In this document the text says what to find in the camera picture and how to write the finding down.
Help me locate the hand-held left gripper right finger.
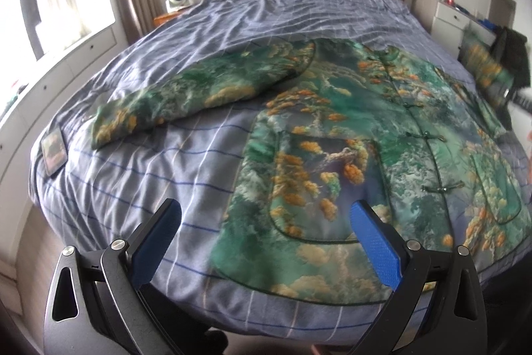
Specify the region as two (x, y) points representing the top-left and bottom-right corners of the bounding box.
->
(349, 200), (488, 355)

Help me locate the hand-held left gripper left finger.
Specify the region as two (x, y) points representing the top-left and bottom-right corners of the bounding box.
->
(44, 198), (184, 355)

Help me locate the wooden nightstand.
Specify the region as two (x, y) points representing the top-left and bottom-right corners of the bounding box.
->
(153, 8), (193, 29)

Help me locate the white window cabinet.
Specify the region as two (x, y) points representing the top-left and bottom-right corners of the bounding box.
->
(0, 24), (126, 191)

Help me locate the blue striped duvet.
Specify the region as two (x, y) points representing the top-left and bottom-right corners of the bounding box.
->
(28, 0), (532, 339)

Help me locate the green floral jacket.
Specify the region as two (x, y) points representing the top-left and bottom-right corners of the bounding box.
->
(90, 28), (525, 305)

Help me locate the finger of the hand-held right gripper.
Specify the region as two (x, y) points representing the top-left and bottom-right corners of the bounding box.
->
(501, 86), (532, 111)

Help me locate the black garment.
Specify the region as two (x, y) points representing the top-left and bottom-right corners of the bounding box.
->
(492, 26), (532, 89)

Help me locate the smartphone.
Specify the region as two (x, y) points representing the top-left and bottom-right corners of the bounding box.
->
(42, 128), (68, 178)

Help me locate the white dresser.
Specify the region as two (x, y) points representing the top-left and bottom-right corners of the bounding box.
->
(430, 0), (474, 50)

